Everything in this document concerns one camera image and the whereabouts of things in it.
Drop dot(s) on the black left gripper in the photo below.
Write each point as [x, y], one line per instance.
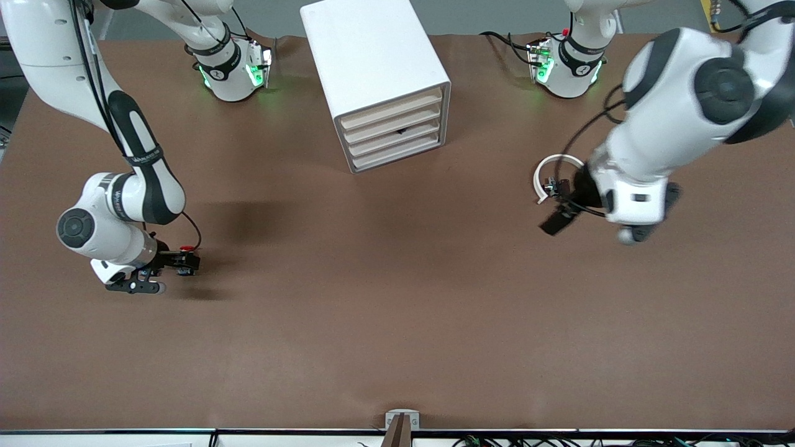
[584, 189]

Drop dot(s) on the small metal valve fitting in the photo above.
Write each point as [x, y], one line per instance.
[550, 186]

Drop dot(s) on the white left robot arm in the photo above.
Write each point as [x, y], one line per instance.
[671, 124]

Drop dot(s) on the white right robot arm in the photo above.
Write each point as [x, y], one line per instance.
[143, 186]

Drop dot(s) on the white table edge rail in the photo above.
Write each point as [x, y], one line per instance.
[93, 439]

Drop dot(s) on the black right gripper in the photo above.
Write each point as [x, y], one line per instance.
[166, 259]

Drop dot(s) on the metal base connector bracket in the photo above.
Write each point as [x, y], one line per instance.
[266, 62]
[537, 59]

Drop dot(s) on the metal table edge bracket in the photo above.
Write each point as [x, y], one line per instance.
[390, 422]

